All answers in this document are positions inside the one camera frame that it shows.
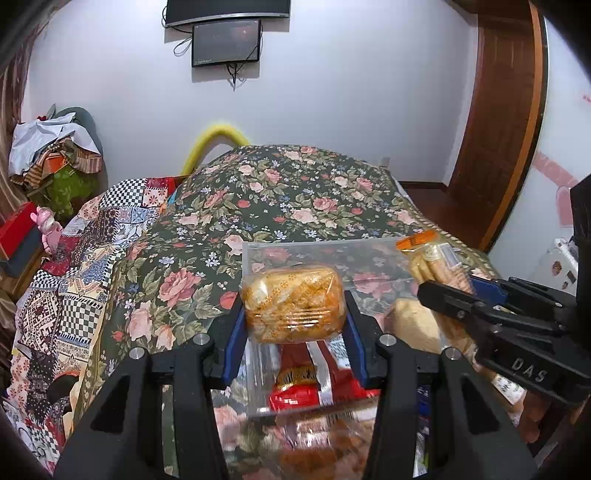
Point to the red snack packet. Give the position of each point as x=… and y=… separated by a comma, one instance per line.
x=314, y=381

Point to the clear bag of orange snacks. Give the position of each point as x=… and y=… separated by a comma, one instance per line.
x=323, y=447

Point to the yellow foam tube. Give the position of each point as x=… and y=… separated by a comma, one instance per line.
x=203, y=141

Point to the clear plastic container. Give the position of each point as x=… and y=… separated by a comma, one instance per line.
x=323, y=258

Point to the wall socket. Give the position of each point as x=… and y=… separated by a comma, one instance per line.
x=385, y=161

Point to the pink wall sticker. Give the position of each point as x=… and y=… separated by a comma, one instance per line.
x=556, y=182

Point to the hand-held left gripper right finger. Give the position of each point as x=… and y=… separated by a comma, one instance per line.
x=358, y=346

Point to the clear wafer roll packet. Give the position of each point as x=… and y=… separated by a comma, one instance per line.
x=438, y=265

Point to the green bag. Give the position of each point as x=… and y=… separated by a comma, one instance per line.
x=69, y=189

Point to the pile of clothes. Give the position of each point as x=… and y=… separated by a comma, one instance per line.
x=51, y=143

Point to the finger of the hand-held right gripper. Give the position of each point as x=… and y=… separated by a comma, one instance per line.
x=455, y=307
x=489, y=285

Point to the small black monitor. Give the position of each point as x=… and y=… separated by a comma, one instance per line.
x=226, y=42

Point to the white appliance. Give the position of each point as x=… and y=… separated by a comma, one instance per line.
x=561, y=263

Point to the floral tablecloth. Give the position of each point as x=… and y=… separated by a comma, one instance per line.
x=258, y=198

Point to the pink toy figure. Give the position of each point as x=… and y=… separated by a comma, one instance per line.
x=46, y=226

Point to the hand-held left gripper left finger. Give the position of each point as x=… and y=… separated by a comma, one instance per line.
x=233, y=344

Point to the orange cookie packet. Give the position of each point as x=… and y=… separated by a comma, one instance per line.
x=293, y=302

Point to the red box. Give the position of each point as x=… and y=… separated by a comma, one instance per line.
x=16, y=233

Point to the patchwork blanket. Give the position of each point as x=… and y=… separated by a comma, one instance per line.
x=69, y=286

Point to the wooden door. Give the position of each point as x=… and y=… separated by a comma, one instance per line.
x=503, y=120

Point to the large black monitor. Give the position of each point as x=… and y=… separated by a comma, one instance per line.
x=226, y=10

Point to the pale yellow snack packet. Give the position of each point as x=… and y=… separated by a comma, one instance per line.
x=413, y=327

